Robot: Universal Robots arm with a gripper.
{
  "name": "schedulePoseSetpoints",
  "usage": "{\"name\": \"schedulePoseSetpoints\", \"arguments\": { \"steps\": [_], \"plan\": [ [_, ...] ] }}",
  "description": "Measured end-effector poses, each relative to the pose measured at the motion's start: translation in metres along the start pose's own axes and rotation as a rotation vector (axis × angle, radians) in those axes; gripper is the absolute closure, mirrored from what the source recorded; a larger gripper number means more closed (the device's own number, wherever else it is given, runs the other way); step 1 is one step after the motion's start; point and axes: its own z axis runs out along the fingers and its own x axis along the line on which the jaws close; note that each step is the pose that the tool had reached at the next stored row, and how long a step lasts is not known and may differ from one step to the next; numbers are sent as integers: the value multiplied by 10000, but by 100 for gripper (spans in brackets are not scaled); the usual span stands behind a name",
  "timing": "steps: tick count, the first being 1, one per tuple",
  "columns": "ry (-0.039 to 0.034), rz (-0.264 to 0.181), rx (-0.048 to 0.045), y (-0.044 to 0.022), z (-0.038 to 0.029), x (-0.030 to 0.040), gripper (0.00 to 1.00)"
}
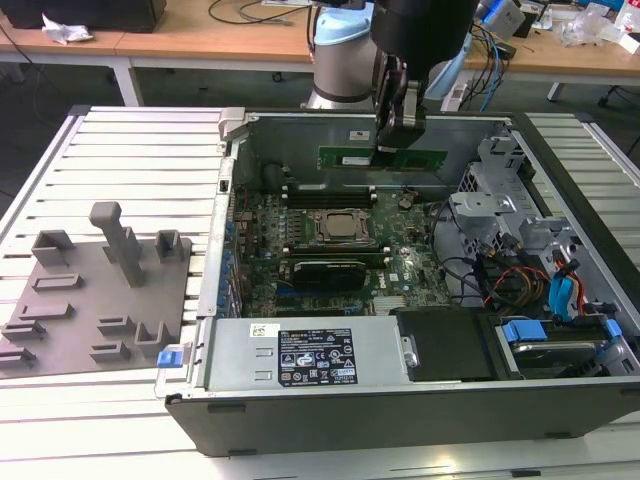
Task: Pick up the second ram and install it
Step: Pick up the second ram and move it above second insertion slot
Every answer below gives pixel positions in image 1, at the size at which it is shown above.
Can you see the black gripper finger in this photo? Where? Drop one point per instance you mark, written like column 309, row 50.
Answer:
column 390, row 95
column 415, row 135

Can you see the green RAM stick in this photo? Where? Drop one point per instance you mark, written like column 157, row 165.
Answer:
column 350, row 159

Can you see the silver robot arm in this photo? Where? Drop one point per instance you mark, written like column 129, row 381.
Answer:
column 345, row 70

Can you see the black RAM slot bank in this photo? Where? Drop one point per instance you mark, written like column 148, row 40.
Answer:
column 335, row 250
column 330, row 201

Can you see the white power strip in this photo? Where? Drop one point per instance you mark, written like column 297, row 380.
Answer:
column 454, row 97

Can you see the round coin battery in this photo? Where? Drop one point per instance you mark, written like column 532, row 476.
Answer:
column 406, row 201

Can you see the black power adapter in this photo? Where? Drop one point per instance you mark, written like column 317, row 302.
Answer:
column 507, row 51

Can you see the grey metal drive cage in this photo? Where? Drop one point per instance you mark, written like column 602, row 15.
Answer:
column 480, row 205

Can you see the small black device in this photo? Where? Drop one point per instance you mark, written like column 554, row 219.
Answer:
column 531, row 27

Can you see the CPU with metal top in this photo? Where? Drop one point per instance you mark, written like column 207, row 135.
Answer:
column 343, row 225

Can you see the CPU socket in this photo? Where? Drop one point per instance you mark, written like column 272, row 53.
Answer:
column 314, row 220

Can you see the green motherboard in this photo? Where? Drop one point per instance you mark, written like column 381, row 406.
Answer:
column 410, row 270

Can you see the black graphics card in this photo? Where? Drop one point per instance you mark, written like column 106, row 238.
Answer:
column 327, row 274

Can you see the clear plastic bag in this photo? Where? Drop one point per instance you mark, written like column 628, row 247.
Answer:
column 590, row 22

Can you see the silver chipset heatsink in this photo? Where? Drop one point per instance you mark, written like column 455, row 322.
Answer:
column 390, row 306

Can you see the red white carton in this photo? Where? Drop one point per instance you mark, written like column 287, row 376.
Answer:
column 630, row 30

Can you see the black plastic shroud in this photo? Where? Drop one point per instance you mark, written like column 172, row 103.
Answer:
column 445, row 345

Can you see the wooden desk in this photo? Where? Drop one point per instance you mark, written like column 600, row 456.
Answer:
column 175, row 45

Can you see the hard disk in blue carrier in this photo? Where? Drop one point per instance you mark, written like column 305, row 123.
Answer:
column 522, row 332

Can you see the grey power supply unit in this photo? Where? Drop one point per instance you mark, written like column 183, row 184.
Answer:
column 240, row 360

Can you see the black open PC case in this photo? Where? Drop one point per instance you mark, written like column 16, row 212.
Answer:
column 350, row 425

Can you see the large black box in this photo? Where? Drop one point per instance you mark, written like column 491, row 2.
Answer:
column 100, row 15

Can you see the crumpled white paper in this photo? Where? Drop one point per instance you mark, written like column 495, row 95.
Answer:
column 65, row 31

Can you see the blue case latch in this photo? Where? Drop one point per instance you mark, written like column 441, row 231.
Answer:
column 168, row 359

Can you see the grey parts rack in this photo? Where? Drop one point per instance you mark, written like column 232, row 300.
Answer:
column 100, row 295

